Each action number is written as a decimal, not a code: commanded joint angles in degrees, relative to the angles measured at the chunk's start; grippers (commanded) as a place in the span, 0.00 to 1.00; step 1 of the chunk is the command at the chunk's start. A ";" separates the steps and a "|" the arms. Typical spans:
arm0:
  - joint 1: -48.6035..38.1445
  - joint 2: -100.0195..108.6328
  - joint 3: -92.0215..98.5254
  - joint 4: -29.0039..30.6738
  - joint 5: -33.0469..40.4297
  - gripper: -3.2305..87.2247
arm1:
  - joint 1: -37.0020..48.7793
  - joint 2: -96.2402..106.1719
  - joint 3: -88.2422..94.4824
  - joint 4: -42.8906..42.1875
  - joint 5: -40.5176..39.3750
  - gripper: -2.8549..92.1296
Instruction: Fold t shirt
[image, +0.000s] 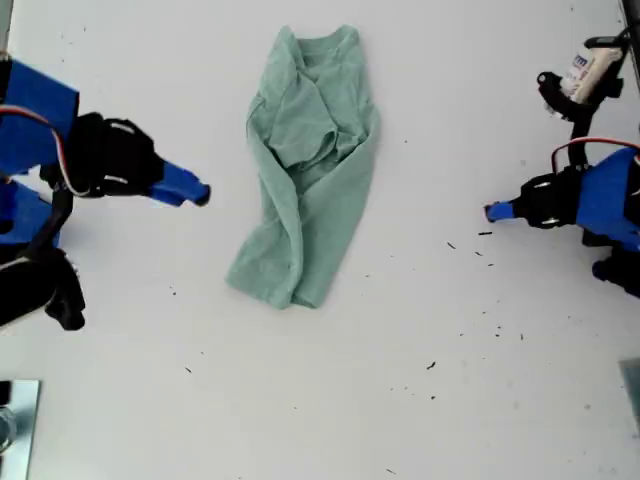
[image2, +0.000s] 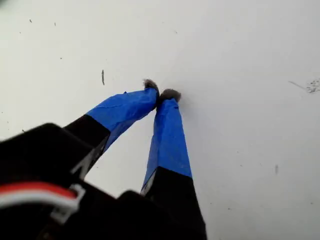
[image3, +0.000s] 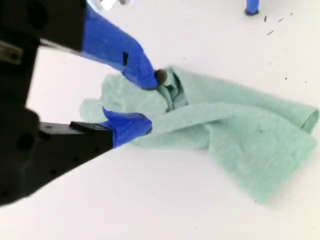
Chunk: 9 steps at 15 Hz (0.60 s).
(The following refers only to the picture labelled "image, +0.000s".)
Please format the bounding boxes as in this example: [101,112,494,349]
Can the green t-shirt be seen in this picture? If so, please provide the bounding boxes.
[224,23,382,311]

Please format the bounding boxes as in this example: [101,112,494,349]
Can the large steel plate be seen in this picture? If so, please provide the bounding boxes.
[0,379,42,480]

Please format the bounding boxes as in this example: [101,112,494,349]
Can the red white arm wire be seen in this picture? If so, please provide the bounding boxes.
[0,105,95,198]
[550,137,640,174]

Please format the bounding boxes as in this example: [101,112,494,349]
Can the black camera stalk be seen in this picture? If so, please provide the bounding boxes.
[19,187,87,332]
[535,29,634,169]

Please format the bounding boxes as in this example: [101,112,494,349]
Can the silver gripper camera box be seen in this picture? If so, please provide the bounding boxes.
[562,46,625,102]

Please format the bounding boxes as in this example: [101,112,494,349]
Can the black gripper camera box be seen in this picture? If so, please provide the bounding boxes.
[0,252,64,330]

